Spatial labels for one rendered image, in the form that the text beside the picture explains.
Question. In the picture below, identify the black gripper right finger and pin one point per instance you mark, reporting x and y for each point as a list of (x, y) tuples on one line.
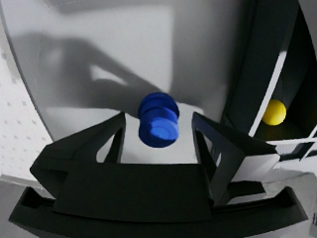
[(244, 158)]

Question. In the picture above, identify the blue round cap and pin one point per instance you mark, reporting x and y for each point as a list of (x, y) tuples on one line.
[(158, 123)]

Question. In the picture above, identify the yellow ball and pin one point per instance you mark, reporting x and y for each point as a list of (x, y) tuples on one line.
[(274, 113)]

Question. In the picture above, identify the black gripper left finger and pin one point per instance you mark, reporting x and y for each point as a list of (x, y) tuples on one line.
[(85, 144)]

